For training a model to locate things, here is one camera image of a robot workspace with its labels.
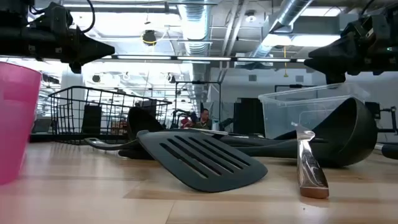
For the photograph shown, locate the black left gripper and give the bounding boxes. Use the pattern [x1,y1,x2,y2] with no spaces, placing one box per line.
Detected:
[0,26,116,75]

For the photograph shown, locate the black background rig frame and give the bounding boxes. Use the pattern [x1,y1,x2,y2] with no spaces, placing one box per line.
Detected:
[174,80,222,131]

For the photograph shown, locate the black slotted spatula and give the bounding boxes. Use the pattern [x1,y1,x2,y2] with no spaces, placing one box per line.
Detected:
[136,129,269,193]

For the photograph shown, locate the black cabinet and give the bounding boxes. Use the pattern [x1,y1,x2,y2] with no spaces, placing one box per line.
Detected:
[233,97,266,138]

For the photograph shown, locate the silver knife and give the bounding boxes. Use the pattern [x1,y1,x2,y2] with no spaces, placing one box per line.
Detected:
[183,127,230,136]

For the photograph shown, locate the black ceiling camera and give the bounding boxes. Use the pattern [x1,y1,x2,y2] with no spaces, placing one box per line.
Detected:
[141,29,159,47]

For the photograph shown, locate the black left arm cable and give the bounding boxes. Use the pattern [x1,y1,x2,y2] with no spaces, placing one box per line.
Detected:
[81,0,96,34]

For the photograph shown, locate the silver ribbed ventilation duct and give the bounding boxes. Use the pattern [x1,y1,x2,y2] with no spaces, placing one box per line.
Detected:
[251,0,315,58]
[176,0,213,57]

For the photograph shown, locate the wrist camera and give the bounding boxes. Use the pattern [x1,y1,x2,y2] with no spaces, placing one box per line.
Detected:
[346,14,390,44]
[29,2,75,32]

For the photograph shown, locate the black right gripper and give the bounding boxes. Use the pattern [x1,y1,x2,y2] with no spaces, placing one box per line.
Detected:
[303,39,398,85]

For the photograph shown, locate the clear plastic bin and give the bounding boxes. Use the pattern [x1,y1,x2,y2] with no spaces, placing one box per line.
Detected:
[257,82,371,141]

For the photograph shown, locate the pink plastic bin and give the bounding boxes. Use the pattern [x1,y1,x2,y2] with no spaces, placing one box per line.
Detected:
[0,61,43,187]

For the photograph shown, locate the LED light bar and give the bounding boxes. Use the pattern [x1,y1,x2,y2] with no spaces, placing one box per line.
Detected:
[0,54,398,65]

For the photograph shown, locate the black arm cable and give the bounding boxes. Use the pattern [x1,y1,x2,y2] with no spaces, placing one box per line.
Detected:
[81,0,96,34]
[359,0,376,17]

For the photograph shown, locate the rose gold knife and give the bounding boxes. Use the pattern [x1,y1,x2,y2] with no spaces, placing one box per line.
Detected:
[295,129,330,199]

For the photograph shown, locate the black monitor stand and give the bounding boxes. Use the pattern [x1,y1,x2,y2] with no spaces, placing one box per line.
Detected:
[365,101,398,135]

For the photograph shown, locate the person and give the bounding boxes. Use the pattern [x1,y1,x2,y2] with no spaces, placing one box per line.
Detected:
[192,108,218,131]

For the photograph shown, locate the black ladle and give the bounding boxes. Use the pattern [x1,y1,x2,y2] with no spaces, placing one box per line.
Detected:
[229,96,379,169]

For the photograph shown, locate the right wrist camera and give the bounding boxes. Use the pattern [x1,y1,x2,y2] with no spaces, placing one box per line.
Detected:
[346,14,390,44]

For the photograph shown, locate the black table rail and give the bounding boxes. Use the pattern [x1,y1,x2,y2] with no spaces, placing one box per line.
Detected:
[29,133,175,143]

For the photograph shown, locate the black turner with metal shaft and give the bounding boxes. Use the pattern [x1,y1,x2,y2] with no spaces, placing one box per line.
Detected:
[374,142,398,161]

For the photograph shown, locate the black wire basket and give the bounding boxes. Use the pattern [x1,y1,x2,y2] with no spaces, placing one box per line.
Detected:
[48,86,173,146]

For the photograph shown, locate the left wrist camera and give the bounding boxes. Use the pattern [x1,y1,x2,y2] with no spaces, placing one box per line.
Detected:
[29,2,75,32]

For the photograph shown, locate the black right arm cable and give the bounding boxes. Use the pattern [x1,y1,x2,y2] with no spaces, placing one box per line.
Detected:
[359,0,376,17]

